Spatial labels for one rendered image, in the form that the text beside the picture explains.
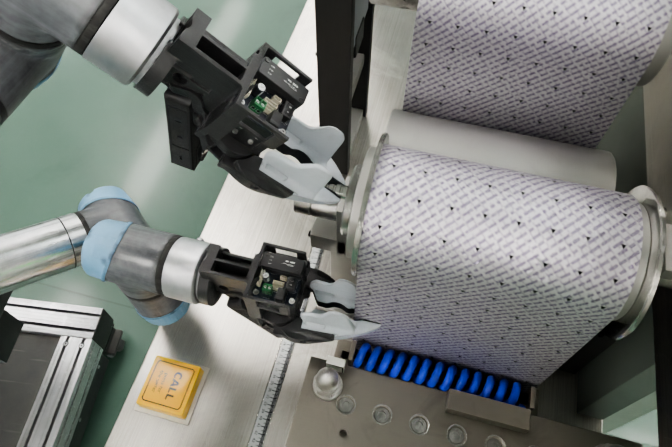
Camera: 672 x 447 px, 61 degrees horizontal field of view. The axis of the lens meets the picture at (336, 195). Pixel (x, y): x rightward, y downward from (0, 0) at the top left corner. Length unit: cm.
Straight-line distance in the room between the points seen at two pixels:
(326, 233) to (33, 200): 176
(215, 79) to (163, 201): 171
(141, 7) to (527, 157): 42
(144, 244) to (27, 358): 113
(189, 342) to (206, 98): 50
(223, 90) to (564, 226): 31
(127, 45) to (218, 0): 244
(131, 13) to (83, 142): 198
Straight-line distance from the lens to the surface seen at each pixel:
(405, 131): 65
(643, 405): 122
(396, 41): 126
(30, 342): 182
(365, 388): 73
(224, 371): 88
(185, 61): 46
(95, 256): 72
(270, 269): 65
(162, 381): 87
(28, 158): 247
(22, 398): 177
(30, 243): 84
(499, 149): 66
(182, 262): 68
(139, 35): 46
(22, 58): 54
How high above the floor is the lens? 173
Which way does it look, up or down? 57 degrees down
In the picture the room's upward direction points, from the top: straight up
